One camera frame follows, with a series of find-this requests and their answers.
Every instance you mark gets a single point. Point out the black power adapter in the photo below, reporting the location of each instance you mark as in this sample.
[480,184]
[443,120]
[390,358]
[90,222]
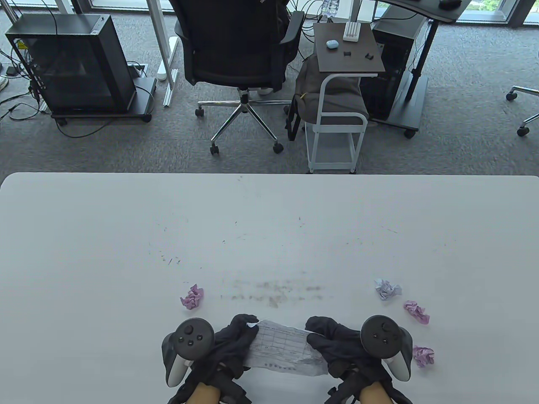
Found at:
[12,70]

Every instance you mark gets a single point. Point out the black computer mouse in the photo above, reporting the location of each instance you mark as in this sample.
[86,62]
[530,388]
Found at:
[449,3]

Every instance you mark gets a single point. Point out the grey backpack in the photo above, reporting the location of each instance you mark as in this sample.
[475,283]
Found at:
[307,84]

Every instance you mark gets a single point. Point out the white paper invoice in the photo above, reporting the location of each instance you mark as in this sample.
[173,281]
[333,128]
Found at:
[387,289]
[282,349]

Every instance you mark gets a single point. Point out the person's right hand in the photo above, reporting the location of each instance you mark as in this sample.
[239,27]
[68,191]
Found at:
[337,345]

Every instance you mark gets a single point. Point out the person's left forearm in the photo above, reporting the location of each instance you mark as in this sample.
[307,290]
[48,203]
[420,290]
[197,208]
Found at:
[204,395]

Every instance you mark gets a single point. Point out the black glass computer tower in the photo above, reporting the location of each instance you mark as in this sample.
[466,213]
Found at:
[76,63]

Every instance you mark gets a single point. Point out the black floor socket box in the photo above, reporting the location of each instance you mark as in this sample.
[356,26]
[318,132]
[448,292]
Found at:
[139,69]

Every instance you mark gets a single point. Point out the grey hand controller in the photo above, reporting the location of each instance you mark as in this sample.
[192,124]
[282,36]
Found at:
[189,341]
[385,336]

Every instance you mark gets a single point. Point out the black office chair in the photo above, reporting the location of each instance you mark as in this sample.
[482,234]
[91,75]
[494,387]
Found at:
[236,42]

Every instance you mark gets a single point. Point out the clear plastic water bottle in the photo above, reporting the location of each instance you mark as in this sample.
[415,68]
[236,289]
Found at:
[330,7]

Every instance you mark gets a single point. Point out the pink paper invoice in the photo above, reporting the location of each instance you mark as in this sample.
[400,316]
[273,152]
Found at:
[417,312]
[424,355]
[193,297]

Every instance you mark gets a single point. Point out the black standing desk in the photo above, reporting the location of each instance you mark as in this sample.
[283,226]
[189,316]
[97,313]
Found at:
[421,8]

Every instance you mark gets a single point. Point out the silver chair base with casters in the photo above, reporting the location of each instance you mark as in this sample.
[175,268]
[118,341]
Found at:
[526,89]

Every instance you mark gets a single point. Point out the light blue earbuds case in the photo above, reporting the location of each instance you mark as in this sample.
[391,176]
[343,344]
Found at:
[332,44]

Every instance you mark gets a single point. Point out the white slotted box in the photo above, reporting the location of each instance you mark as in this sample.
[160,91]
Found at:
[351,31]

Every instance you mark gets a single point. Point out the person's right forearm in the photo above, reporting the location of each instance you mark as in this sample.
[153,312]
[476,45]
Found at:
[374,397]

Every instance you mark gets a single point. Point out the white side table brown top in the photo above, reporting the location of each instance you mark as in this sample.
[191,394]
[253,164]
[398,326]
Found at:
[332,59]

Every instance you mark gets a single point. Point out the black rolling platform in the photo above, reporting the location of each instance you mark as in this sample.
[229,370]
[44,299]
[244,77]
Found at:
[145,94]

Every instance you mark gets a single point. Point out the white desk leg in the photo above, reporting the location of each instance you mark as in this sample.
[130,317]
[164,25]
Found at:
[162,33]

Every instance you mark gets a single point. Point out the person's left hand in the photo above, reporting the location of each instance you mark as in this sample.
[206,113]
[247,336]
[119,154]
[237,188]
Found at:
[231,349]

